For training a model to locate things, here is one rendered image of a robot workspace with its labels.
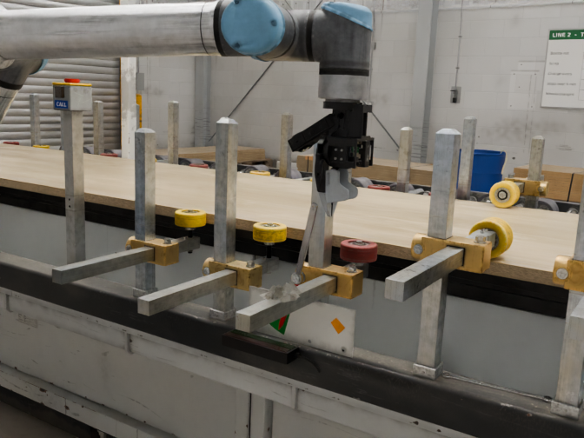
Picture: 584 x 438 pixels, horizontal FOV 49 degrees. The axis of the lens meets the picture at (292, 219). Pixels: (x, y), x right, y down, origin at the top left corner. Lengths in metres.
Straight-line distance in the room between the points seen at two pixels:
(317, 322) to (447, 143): 0.45
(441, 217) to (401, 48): 8.34
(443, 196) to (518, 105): 7.56
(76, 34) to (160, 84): 10.19
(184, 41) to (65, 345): 1.50
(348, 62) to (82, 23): 0.45
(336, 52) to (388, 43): 8.46
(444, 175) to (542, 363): 0.47
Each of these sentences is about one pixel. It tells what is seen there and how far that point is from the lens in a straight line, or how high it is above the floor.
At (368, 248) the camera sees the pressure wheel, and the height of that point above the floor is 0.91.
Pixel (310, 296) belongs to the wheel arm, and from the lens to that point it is 1.22.
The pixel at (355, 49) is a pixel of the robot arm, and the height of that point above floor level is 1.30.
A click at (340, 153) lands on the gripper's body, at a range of 1.16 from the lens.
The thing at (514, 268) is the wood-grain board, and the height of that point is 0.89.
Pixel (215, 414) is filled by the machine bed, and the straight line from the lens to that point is 1.97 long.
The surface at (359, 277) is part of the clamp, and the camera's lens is 1.31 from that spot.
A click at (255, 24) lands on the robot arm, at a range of 1.04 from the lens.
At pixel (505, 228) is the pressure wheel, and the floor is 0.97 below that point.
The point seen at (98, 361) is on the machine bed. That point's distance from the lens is 2.27.
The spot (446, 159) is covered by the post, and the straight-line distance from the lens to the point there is 1.18.
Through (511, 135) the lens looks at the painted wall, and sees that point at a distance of 8.75.
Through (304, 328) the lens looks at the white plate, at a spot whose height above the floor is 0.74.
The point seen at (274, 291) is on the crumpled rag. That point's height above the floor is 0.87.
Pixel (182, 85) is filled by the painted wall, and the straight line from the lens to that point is 11.69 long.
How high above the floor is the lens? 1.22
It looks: 11 degrees down
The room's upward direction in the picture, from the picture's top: 2 degrees clockwise
